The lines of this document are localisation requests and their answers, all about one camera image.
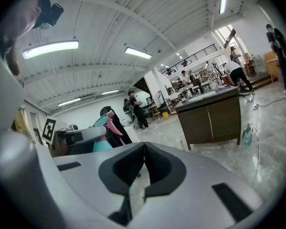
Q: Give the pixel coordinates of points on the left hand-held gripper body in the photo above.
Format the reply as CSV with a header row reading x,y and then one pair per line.
x,y
50,130

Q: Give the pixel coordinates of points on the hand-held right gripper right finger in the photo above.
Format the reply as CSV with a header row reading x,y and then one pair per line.
x,y
200,182

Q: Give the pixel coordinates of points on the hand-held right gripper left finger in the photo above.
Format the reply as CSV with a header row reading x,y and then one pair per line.
x,y
85,170

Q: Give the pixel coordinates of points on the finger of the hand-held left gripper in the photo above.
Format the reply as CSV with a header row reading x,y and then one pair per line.
x,y
95,133

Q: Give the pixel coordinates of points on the teal pink spray bottle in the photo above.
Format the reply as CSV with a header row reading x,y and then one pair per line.
x,y
102,147

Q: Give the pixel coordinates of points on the green bottle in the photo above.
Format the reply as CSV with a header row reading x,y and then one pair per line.
x,y
247,137

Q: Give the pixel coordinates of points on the white plastic bottle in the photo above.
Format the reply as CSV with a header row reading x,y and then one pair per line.
x,y
189,95

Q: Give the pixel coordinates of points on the yellow plaid shirt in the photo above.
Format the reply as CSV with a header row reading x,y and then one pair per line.
x,y
21,124

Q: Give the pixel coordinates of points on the dark counter cabinet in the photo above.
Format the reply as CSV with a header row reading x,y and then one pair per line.
x,y
197,125

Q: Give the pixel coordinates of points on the water dispenser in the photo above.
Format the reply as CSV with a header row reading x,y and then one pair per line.
x,y
148,101

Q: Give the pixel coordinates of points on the round wooden side table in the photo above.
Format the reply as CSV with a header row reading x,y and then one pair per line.
x,y
155,107

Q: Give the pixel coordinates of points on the dark staircase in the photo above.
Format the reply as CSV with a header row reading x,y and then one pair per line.
x,y
143,86

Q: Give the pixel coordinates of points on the yellow bucket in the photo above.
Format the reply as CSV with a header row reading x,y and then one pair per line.
x,y
165,116

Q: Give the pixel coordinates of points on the wooden shelf unit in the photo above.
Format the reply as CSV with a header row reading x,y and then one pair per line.
x,y
171,104

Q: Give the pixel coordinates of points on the black soap dispenser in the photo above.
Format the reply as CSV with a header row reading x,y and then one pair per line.
x,y
183,99

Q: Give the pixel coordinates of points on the white sink basin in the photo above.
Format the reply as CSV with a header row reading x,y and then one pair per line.
x,y
202,96

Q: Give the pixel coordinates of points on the black faucet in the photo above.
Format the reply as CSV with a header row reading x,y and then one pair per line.
x,y
201,87

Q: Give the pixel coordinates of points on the dark grey cloth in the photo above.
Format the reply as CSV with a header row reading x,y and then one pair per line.
x,y
226,87

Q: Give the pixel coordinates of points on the person's head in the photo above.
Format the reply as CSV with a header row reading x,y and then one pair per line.
x,y
21,20

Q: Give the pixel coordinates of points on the wooden platform step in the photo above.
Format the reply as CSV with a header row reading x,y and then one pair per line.
x,y
259,80

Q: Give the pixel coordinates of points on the black mezzanine railing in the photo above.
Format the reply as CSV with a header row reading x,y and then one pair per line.
x,y
195,56

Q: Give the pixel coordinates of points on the light wooden desk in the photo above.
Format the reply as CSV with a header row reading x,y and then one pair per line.
x,y
270,61

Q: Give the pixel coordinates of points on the tall window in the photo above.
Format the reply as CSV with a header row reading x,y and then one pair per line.
x,y
225,36

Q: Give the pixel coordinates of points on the black head-worn camera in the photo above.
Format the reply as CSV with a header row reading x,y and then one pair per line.
x,y
54,13

